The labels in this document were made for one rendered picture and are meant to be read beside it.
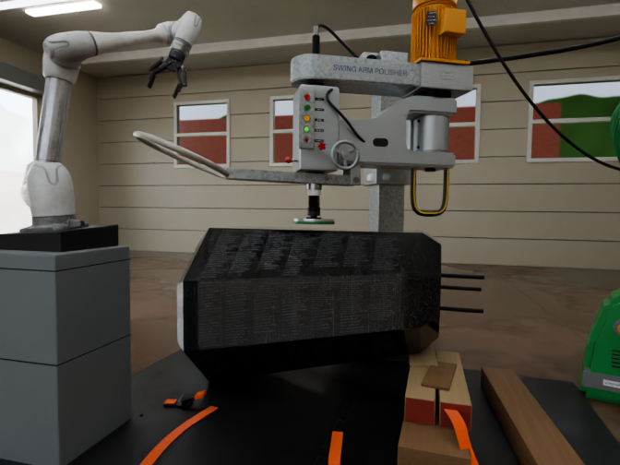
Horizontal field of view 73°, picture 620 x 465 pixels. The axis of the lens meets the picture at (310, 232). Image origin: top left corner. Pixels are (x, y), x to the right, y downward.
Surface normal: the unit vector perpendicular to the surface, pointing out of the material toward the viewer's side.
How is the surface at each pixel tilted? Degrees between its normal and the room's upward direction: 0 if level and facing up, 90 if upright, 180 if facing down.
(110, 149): 90
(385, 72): 90
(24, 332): 90
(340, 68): 90
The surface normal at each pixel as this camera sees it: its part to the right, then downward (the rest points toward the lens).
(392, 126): 0.21, 0.05
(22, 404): -0.25, 0.05
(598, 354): -0.55, 0.04
